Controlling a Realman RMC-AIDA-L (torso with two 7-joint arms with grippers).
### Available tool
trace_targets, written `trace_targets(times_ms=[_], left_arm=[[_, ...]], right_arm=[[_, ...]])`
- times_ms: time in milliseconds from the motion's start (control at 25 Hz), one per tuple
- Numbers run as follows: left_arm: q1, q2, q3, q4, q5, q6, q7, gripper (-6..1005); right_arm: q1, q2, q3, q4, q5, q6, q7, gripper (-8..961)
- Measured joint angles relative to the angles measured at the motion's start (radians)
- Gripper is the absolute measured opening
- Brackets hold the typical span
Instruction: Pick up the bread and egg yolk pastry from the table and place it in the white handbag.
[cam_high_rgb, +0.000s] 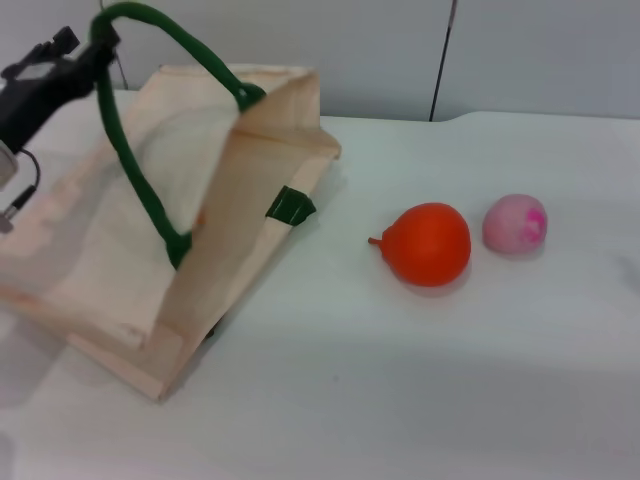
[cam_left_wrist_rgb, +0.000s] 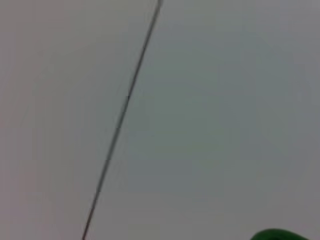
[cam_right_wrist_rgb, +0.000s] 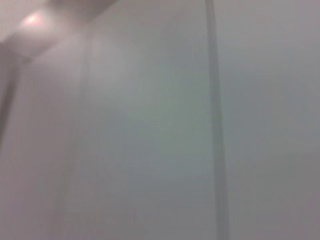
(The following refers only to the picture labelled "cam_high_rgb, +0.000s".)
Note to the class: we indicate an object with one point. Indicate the pink round toy fruit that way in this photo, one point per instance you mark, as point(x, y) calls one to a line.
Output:
point(510, 225)

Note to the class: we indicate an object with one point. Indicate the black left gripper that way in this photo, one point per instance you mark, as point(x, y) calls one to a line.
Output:
point(40, 90)

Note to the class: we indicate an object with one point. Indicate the orange persimmon shaped toy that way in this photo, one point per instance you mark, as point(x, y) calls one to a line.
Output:
point(430, 245)

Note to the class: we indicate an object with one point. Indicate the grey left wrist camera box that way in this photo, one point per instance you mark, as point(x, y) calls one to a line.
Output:
point(7, 167)

